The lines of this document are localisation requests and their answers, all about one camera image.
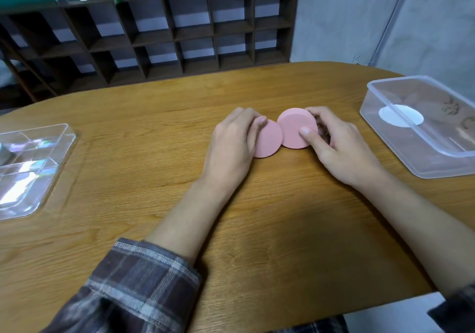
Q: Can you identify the person's left hand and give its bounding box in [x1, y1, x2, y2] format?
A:
[201, 106, 268, 194]

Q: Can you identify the person's right hand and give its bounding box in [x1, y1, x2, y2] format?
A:
[299, 106, 387, 191]

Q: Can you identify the thin pink round disc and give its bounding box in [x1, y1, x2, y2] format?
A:
[253, 119, 284, 159]

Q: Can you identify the thick pink round disc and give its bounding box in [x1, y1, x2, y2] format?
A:
[277, 108, 320, 150]

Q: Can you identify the person's left forearm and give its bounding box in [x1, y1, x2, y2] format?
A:
[144, 180, 248, 267]

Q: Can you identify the person's right forearm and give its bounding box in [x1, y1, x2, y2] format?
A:
[356, 169, 475, 299]

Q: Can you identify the white round sticker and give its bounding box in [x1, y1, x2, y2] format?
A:
[378, 104, 425, 128]

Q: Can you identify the clear plastic storage box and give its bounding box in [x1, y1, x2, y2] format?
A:
[359, 75, 475, 179]

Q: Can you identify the dark wooden cubby shelf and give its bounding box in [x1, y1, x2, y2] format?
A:
[0, 0, 302, 104]

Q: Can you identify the plaid shirt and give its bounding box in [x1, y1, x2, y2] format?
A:
[40, 237, 475, 333]

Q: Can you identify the clear divided plastic tray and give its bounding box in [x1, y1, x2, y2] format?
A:
[0, 123, 77, 221]

